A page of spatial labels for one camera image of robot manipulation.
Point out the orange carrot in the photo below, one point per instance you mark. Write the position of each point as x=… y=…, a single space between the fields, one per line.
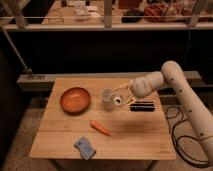
x=96 y=125

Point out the black object on back bench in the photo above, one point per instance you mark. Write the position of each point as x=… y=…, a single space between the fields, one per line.
x=132 y=15

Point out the clear plastic cup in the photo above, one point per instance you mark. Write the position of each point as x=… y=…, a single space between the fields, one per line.
x=107 y=99

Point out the blue sponge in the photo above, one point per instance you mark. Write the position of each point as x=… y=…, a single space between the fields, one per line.
x=84 y=147

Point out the wooden table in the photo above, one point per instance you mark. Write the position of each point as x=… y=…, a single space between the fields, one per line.
x=134 y=135

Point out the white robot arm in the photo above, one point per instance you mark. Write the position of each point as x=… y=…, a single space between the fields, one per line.
x=172 y=75

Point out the red basket on back bench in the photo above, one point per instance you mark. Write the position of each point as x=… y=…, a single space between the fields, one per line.
x=162 y=13

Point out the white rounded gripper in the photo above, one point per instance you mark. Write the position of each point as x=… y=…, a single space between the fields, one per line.
x=140 y=87

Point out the orange round bowl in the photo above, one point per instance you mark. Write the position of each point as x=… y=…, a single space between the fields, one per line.
x=75 y=100

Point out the grey metal rail frame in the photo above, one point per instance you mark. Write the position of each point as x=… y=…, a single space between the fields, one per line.
x=49 y=37

